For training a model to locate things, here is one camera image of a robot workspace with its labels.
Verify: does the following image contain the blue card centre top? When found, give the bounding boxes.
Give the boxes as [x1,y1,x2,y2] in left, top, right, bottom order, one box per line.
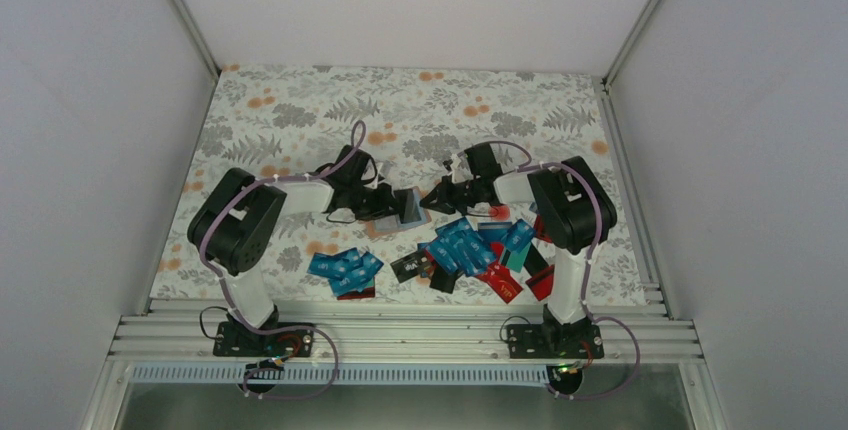
[431,217,474,248]

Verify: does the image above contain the red card far right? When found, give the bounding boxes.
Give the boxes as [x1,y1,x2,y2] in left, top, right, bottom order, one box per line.
[526,265,555,301]

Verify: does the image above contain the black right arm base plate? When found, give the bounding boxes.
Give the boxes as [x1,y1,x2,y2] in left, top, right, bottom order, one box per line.
[506,324,605,359]

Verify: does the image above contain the red VIP card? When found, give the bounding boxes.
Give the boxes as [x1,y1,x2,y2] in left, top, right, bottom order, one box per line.
[475,262,523,304]

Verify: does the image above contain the blue card right top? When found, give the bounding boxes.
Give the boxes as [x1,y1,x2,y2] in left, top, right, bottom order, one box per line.
[501,220,536,252]

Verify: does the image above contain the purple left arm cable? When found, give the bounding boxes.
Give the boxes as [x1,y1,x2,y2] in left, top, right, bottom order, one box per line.
[197,120,368,336]

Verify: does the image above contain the blue card left pile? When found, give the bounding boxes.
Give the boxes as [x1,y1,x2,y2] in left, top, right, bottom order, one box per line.
[307,248,384,300]

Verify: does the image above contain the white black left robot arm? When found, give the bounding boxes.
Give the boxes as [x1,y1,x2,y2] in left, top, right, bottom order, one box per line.
[187,145,405,355]

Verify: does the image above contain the teal card right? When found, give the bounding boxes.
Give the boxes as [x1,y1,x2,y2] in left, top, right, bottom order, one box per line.
[498,243,532,273]

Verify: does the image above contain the grey slotted cable duct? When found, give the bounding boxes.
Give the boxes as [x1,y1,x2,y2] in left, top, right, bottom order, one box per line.
[129,362,548,387]

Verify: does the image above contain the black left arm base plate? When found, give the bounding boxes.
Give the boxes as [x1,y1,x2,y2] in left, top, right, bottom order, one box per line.
[212,322,315,358]

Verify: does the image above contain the aluminium rail frame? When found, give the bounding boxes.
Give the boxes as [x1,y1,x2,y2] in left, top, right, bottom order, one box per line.
[107,299,704,364]

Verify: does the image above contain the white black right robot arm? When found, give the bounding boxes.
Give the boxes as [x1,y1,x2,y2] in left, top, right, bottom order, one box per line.
[421,141,618,358]

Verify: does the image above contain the black VIP card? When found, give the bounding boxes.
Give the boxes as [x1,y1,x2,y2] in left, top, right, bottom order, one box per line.
[390,249,433,284]

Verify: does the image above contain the floral patterned table mat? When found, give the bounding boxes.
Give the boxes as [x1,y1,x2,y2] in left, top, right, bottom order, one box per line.
[150,64,649,306]

